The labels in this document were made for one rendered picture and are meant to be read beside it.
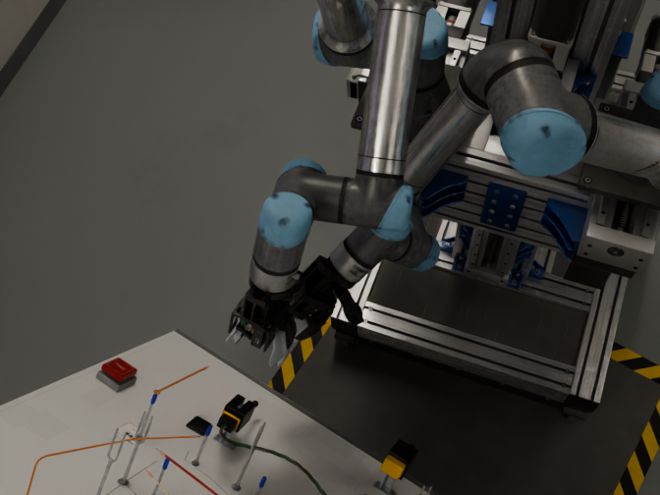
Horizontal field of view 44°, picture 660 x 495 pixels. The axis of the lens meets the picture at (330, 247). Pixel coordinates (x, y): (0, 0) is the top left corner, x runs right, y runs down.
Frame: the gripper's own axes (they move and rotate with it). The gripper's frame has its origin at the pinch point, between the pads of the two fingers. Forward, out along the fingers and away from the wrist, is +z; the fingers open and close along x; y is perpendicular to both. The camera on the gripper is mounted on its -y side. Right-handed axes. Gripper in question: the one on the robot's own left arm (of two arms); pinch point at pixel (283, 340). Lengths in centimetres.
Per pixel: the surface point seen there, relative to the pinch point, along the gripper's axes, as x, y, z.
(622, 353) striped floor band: -38, -148, -18
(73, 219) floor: -145, -16, 91
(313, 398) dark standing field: -55, -80, 58
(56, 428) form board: 11.7, 33.8, 26.7
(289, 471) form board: 19.5, -7.3, 13.9
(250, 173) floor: -143, -60, 38
